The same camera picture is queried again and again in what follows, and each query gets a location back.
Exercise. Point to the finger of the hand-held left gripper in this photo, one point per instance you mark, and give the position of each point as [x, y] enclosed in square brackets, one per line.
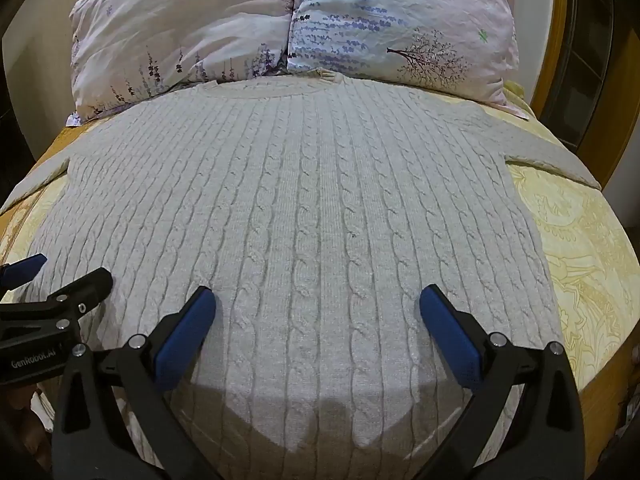
[75, 295]
[27, 266]

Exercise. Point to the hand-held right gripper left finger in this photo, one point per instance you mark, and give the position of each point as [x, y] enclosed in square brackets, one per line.
[187, 327]

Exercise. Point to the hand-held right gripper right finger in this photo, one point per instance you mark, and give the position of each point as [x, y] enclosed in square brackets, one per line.
[447, 327]

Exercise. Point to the yellow patterned bedspread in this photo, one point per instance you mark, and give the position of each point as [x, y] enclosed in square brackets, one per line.
[580, 260]

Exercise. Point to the pink floral pillow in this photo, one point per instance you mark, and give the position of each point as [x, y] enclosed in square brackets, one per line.
[175, 30]

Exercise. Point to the wooden bed headboard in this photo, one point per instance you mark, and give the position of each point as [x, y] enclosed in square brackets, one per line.
[580, 60]

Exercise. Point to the tree print floral pillow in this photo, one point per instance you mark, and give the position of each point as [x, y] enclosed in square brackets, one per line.
[400, 20]

